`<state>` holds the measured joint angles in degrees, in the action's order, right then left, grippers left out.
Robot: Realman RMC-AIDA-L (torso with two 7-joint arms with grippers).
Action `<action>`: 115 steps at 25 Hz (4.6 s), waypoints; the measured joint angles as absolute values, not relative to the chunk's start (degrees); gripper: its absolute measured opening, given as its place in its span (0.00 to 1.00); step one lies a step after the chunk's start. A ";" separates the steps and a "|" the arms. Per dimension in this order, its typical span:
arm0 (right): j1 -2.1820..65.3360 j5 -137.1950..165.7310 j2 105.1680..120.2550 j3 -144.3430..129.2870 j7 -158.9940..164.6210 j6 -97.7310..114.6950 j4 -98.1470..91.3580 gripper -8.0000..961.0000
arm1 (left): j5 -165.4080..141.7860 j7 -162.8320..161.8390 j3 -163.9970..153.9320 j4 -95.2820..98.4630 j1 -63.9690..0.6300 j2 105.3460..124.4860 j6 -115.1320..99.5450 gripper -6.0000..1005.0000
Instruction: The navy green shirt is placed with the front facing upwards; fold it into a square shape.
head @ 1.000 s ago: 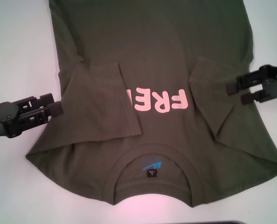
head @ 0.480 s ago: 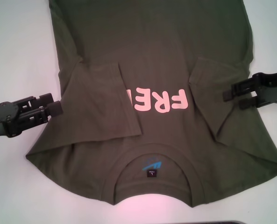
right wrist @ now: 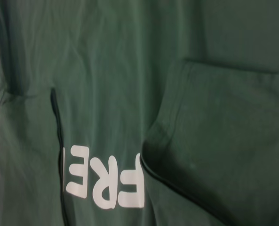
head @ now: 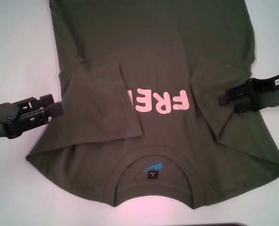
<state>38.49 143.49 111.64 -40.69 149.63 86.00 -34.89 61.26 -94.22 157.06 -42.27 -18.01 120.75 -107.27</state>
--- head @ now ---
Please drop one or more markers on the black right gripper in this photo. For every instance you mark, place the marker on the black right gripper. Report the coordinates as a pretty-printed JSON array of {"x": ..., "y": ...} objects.
[{"x": 271, "y": 91}]

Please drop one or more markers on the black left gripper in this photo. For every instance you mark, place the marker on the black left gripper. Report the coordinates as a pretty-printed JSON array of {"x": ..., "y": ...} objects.
[{"x": 2, "y": 120}]

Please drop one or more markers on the dark green printed T-shirt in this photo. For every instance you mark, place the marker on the dark green printed T-shirt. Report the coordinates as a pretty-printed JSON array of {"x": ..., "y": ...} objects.
[{"x": 153, "y": 47}]

